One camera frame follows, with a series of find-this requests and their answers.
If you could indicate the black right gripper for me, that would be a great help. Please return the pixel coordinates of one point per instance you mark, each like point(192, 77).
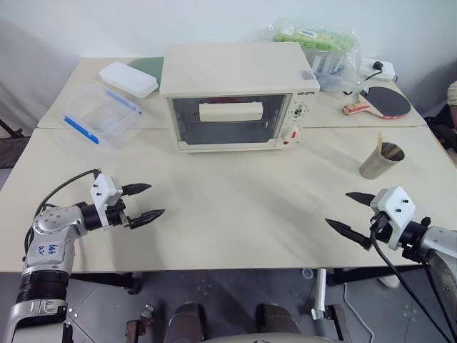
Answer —
point(383, 224)

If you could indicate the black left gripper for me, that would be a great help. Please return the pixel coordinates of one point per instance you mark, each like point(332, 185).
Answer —
point(116, 214)

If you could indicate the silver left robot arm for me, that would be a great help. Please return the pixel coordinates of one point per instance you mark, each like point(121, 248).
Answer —
point(50, 221)

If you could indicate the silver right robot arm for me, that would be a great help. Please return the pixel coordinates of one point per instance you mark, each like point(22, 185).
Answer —
point(437, 239)

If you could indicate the cream toaster oven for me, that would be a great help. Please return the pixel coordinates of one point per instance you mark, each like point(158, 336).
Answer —
point(232, 68)

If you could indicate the metal cup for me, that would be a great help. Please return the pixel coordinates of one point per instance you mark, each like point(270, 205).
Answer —
point(378, 164)

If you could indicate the wooden stick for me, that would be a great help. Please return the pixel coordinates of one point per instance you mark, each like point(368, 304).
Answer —
point(378, 141)

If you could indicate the white table leg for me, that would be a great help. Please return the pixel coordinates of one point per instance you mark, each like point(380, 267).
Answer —
point(320, 289)

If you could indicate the clear container with blue clips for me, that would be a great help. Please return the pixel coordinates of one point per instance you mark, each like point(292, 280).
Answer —
point(103, 118)

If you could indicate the table tennis paddle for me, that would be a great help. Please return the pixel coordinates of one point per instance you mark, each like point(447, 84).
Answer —
point(387, 103)

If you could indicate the white plastic box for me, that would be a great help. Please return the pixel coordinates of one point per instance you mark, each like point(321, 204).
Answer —
point(126, 78)

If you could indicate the dark rounded shape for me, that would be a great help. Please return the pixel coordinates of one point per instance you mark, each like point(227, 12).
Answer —
point(185, 321)

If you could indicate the bystander person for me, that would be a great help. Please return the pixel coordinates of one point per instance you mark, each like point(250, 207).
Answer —
point(446, 121)

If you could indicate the clear plastic storage bin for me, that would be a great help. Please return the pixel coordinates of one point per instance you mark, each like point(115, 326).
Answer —
point(332, 71)

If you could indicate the white power strip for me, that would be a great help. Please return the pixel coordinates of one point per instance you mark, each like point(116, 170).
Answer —
point(382, 69)

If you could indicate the black metal stand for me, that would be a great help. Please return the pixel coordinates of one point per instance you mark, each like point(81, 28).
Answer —
point(10, 128)

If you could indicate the plastic bag of green items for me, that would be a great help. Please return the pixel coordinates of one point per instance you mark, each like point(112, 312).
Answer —
point(314, 35)

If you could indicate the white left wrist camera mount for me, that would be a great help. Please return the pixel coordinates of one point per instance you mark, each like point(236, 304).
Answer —
point(105, 189)

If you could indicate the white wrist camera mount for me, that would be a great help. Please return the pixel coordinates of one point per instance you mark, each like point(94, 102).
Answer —
point(396, 203)
point(105, 189)

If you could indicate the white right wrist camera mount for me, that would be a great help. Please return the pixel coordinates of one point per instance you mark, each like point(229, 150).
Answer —
point(396, 203)

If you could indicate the black table frame bar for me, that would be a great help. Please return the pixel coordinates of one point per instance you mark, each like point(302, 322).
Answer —
point(357, 275)

